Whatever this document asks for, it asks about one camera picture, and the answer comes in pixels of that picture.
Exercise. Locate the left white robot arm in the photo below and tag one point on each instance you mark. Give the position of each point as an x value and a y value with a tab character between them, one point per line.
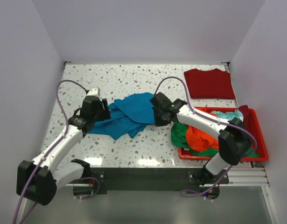
35	180

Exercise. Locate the orange t shirt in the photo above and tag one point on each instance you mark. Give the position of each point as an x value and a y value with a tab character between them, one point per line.
200	141

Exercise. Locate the green t shirt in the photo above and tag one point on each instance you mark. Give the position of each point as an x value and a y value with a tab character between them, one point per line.
178	139

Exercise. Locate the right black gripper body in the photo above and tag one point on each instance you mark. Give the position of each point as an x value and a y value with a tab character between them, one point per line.
162	112

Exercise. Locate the light teal t shirt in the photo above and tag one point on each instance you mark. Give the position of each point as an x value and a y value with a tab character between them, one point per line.
229	115

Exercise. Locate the blue t shirt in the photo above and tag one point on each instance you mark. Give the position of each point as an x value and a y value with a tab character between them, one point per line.
129	116

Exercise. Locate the aluminium frame rail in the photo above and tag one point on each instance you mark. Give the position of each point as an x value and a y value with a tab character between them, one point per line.
250	177

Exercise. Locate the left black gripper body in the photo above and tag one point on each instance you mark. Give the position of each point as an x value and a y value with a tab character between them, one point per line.
96	115

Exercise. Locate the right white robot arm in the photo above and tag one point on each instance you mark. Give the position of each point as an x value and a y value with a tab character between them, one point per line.
233	139

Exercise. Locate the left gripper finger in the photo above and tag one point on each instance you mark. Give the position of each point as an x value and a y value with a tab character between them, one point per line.
105	116
105	112

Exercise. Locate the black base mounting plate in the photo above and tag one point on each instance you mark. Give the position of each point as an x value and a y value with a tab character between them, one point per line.
145	179

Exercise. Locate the red plastic bin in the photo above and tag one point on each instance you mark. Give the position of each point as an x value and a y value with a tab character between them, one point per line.
252	126

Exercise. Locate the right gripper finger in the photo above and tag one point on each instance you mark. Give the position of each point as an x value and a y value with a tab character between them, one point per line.
157	118
166	119

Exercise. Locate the dark red crumpled shirt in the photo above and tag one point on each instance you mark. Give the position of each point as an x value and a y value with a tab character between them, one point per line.
245	111

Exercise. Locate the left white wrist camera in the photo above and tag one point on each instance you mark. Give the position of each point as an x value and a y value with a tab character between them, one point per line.
94	92

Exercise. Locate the folded dark red t shirt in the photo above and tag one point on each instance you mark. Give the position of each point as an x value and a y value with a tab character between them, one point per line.
209	84

